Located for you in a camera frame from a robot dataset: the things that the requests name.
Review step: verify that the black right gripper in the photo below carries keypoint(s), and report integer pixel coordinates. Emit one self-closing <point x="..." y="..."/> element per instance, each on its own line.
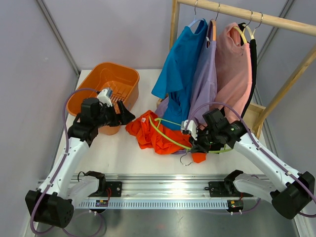
<point x="196" y="147"/>

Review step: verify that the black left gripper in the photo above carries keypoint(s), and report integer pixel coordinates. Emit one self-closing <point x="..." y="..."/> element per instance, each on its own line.
<point x="125" y="116"/>

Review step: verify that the orange t shirt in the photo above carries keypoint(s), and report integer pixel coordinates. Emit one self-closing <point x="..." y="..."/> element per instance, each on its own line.
<point x="151" y="133"/>

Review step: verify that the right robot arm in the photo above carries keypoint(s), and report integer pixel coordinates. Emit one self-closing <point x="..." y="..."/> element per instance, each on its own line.
<point x="287" y="189"/>

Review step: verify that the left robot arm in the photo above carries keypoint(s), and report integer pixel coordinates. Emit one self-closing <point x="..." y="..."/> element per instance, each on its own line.
<point x="54" y="202"/>

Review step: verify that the lilac t shirt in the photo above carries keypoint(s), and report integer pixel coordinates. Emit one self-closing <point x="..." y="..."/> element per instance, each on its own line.
<point x="204" y="88"/>

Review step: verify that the blue t shirt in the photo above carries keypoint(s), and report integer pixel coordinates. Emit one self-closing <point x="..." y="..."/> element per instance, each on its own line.
<point x="176" y="78"/>

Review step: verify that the pink t shirt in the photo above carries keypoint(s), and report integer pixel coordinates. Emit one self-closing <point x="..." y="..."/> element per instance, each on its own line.
<point x="233" y="68"/>

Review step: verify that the orange brown hanger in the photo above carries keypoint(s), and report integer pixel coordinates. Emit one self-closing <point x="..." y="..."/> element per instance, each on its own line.
<point x="212" y="27"/>

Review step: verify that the light blue hanger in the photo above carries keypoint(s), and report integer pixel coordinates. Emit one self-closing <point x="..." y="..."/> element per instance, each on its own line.
<point x="195" y="19"/>

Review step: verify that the black t shirt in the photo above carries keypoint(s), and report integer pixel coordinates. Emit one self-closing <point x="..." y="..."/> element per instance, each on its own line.
<point x="253" y="56"/>

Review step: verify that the cream yellow hanger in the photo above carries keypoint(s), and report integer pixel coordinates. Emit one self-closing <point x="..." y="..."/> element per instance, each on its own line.
<point x="246" y="28"/>

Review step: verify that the orange plastic basket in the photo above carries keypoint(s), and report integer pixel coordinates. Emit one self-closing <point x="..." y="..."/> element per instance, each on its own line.
<point x="122" y="80"/>

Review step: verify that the wooden clothes rack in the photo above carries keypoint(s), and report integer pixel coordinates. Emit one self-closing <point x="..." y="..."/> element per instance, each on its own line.
<point x="256" y="114"/>

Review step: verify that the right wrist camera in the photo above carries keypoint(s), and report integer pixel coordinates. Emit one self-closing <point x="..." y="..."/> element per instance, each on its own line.
<point x="189" y="127"/>

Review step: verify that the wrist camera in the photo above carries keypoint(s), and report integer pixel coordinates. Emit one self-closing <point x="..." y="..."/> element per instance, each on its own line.
<point x="189" y="127"/>
<point x="105" y="96"/>

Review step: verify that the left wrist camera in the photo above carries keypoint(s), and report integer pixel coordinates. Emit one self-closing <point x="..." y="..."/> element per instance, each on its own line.
<point x="105" y="96"/>

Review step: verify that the aluminium mounting rail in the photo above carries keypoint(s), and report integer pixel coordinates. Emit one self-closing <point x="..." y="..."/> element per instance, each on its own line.
<point x="177" y="206"/>

